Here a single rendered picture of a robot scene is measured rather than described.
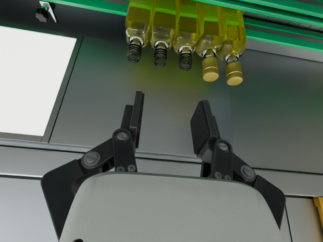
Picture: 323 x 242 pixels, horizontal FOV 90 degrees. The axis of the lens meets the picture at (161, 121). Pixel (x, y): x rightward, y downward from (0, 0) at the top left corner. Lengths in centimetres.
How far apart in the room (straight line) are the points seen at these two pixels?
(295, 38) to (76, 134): 71
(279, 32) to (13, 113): 79
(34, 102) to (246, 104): 62
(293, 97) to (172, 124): 47
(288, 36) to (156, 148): 55
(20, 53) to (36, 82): 11
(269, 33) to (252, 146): 35
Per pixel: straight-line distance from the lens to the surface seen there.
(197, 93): 50
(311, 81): 86
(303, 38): 74
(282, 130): 65
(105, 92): 47
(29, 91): 54
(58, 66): 56
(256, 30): 63
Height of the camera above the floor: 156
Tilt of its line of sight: 21 degrees down
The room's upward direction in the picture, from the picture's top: 176 degrees counter-clockwise
